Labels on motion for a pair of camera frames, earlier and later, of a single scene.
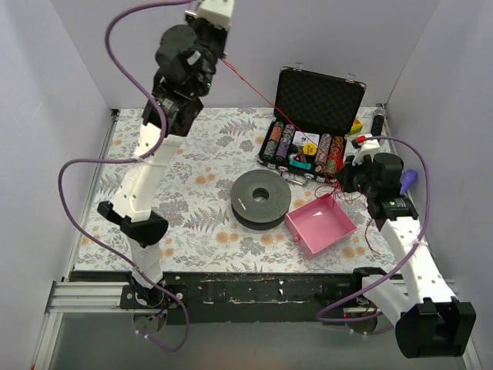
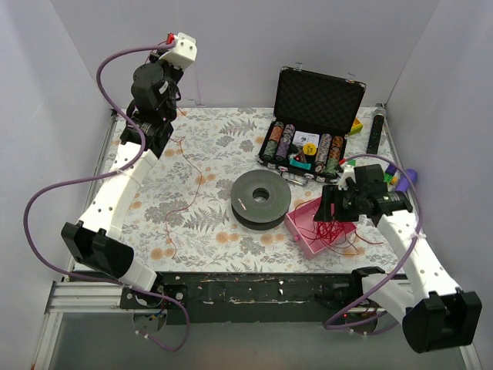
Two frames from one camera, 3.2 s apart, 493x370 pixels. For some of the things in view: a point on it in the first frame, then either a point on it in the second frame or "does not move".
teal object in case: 294,163 does not move
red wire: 333,167 → 333,233
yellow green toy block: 357,127 does not move
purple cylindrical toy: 408,178 does not move
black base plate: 217,297 does not move
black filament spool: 255,215 does not move
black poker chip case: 313,112 does not move
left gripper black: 215,42 → 169,72
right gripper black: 347,179 → 328,204
